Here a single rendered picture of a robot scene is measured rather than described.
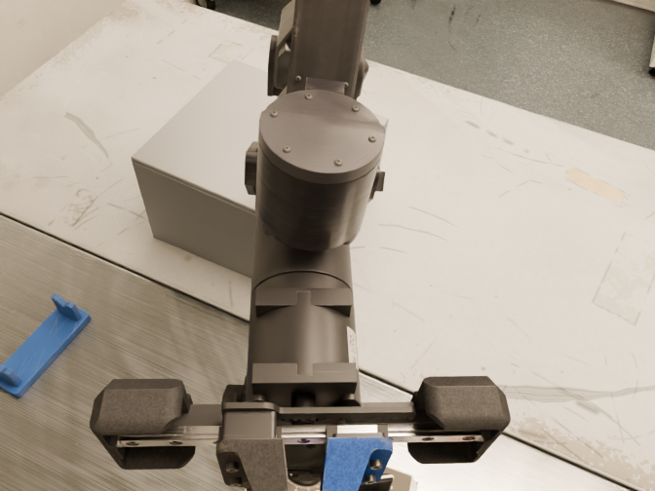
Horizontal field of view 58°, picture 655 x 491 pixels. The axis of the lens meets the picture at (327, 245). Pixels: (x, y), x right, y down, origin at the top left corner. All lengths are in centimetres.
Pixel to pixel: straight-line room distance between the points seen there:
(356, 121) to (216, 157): 34
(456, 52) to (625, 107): 70
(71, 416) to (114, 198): 27
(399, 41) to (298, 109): 238
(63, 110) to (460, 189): 54
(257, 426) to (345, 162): 12
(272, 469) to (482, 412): 10
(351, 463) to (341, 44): 21
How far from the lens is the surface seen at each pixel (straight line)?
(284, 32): 51
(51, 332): 64
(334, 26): 33
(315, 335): 28
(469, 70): 256
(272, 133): 26
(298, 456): 35
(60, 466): 60
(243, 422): 28
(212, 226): 61
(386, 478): 50
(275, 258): 31
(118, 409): 28
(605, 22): 312
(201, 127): 63
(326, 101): 28
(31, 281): 70
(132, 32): 101
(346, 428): 29
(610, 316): 71
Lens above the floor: 144
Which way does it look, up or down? 53 degrees down
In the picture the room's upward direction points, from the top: 6 degrees clockwise
